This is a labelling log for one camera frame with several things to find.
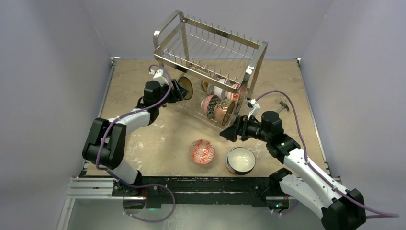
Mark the red geometric patterned bowl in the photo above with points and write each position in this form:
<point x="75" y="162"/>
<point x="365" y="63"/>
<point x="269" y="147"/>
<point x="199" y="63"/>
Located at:
<point x="202" y="152"/>

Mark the brown glazed bowl stack top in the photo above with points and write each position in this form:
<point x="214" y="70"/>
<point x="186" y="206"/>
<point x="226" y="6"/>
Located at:
<point x="223" y="111"/>

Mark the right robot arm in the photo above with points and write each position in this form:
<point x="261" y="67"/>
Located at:
<point x="333" y="203"/>

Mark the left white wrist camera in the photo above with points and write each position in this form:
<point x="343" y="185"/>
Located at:
<point x="160" y="76"/>

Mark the black leaf patterned bowl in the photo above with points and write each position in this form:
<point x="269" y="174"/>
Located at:
<point x="208" y="105"/>

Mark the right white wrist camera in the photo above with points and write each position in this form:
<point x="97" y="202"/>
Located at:
<point x="254" y="108"/>

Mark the small black hammer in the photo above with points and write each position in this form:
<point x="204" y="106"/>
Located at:
<point x="284" y="106"/>

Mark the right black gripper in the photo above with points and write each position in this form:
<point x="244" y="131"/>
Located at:
<point x="239" y="127"/>

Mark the aluminium frame rail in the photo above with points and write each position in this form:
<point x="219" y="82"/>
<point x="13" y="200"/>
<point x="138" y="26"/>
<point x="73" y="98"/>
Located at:
<point x="102" y="187"/>

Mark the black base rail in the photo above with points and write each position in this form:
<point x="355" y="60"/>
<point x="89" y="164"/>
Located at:
<point x="193" y="190"/>

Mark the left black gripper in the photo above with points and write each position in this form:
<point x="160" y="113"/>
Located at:
<point x="178" y="94"/>

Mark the white blue-rimmed bowl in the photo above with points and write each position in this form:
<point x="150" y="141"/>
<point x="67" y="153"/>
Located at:
<point x="240" y="160"/>

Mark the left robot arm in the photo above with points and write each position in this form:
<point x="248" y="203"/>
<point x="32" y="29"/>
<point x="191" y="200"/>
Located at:
<point x="105" y="144"/>

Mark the orange patterned bowl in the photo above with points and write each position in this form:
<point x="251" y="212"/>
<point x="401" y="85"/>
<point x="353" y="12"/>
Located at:
<point x="235" y="96"/>

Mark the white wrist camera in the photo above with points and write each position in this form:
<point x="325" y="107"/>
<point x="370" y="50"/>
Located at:
<point x="160" y="76"/>
<point x="254" y="108"/>

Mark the steel two-tier dish rack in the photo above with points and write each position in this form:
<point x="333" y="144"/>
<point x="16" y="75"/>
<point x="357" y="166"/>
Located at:
<point x="204" y="52"/>

